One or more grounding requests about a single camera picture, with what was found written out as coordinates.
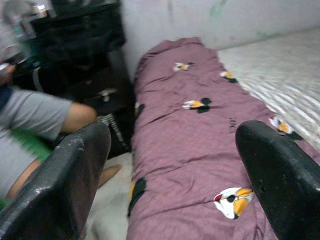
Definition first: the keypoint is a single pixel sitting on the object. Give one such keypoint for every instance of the black white striped bag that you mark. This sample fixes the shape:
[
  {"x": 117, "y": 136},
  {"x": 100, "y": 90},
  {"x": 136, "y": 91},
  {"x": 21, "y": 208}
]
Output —
[{"x": 112, "y": 130}]

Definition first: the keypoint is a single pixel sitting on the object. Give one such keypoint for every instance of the white quilted mattress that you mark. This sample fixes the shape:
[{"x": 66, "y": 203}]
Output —
[{"x": 282, "y": 75}]

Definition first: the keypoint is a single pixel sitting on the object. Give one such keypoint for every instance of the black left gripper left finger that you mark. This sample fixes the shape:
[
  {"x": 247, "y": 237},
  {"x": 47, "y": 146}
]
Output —
[{"x": 55, "y": 190}]

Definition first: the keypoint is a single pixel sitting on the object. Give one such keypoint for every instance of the purple blanket with cartoon prints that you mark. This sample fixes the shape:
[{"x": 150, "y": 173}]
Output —
[{"x": 187, "y": 137}]

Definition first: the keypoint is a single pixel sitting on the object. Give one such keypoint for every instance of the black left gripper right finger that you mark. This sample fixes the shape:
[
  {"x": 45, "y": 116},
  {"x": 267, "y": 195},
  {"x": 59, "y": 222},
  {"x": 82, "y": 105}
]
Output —
[{"x": 287, "y": 190}]

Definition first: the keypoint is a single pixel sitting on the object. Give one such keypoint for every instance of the black drawer cabinet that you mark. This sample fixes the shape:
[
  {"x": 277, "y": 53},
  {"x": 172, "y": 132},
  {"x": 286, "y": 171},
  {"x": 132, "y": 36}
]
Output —
[{"x": 75, "y": 37}]

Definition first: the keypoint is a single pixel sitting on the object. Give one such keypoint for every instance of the person in grey shorts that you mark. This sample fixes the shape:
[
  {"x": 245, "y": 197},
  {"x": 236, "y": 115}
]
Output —
[{"x": 30, "y": 110}]

